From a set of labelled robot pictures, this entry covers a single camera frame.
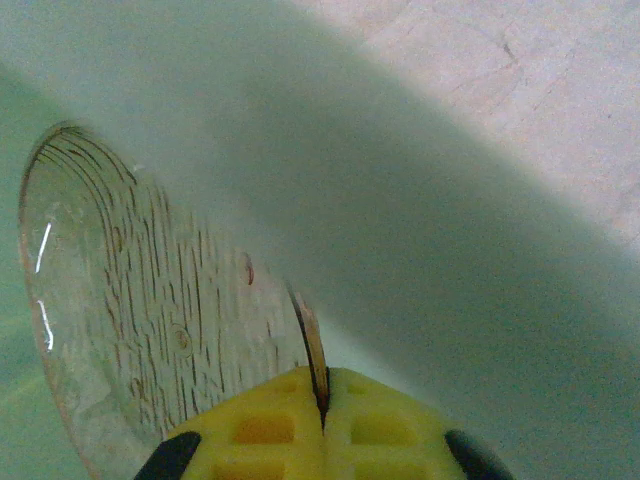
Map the light green plastic bin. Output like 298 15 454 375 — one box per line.
0 0 640 480

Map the translucent brown-tinted plate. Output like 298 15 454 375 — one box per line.
17 122 331 480

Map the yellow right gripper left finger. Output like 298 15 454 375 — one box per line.
132 365 327 480

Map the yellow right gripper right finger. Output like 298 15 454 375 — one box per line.
323 367 517 480

